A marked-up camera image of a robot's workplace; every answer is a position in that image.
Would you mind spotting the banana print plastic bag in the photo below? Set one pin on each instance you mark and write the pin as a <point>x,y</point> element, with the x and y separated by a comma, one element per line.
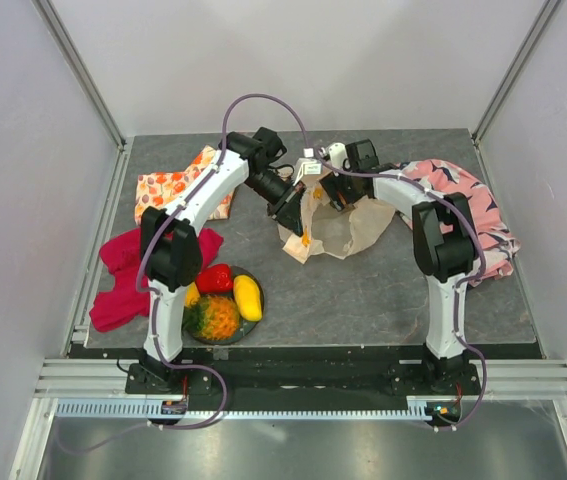
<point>339,234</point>

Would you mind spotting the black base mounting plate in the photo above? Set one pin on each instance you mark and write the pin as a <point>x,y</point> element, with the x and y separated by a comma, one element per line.
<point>402,370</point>

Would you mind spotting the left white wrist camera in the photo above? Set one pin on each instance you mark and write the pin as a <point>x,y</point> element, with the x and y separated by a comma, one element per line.
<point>307,165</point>

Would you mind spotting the slotted cable duct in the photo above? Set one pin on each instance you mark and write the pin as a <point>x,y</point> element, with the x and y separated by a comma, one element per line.
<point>157,409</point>

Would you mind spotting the red fake bell pepper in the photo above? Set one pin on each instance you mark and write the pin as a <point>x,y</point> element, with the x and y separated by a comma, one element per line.
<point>215,279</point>

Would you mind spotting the orange green fake mango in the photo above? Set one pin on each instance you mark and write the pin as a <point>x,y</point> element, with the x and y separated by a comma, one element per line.
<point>192,296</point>

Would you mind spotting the teal ceramic plate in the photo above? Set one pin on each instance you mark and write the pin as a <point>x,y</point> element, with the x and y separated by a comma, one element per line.
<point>245,326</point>

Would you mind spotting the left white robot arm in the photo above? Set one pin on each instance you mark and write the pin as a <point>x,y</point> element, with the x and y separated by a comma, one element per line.
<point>171,257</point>

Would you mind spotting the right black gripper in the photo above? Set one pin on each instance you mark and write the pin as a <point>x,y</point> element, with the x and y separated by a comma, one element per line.
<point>332,183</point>

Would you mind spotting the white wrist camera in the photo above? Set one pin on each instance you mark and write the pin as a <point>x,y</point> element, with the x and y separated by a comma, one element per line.
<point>335,154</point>
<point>307,165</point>

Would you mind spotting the pink patterned cloth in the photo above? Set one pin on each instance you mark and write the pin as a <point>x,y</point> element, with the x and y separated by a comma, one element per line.
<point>499,245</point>

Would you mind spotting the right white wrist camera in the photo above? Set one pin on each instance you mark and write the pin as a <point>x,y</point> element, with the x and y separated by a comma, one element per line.
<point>335,154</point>

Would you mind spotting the fake pineapple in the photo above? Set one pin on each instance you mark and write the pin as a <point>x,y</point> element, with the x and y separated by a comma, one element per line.
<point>212,318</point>

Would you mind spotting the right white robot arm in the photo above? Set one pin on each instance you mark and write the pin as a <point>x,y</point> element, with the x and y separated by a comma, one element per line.
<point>445,243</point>

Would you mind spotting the magenta red cloth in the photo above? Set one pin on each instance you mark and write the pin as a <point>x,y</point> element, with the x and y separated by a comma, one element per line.
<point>120,305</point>

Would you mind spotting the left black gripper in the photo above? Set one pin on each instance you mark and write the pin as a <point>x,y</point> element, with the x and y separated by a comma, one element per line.
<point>289,208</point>

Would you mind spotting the yellow fake mango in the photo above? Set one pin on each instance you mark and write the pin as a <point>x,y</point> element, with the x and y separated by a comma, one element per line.
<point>247,295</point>

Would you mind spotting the orange floral cloth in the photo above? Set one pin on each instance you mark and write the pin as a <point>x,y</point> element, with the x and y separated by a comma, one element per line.
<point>160,188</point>

